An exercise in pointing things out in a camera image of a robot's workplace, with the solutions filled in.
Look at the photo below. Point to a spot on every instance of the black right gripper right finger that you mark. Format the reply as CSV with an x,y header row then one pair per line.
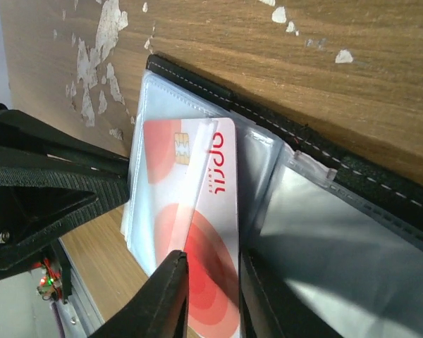
x,y
160,308

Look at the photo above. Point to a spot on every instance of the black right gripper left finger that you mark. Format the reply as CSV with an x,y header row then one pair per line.
x,y
50,184

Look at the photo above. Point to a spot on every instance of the white red april card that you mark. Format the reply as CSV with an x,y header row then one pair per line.
x,y
192,176

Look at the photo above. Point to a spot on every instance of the black leather card holder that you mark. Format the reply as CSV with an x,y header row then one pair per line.
x,y
330,244

